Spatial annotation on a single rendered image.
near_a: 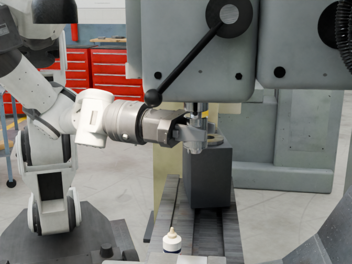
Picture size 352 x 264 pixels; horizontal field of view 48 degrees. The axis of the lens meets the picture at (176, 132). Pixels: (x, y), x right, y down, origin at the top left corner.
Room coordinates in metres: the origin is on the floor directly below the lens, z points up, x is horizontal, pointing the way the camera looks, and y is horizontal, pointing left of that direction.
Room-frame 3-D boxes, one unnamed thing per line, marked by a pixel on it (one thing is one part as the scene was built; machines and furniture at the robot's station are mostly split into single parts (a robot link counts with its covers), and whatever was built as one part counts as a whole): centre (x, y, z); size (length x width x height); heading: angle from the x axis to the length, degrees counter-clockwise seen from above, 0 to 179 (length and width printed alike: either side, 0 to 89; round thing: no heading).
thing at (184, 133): (0.71, -0.03, 1.24); 0.06 x 0.02 x 0.03; 67
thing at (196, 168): (1.17, -0.09, 1.00); 0.22 x 0.12 x 0.20; 5
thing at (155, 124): (0.78, 0.05, 1.24); 0.13 x 0.12 x 0.10; 157
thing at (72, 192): (1.48, 0.50, 0.68); 0.21 x 0.20 x 0.13; 17
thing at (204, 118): (0.74, -0.04, 1.26); 0.05 x 0.05 x 0.01
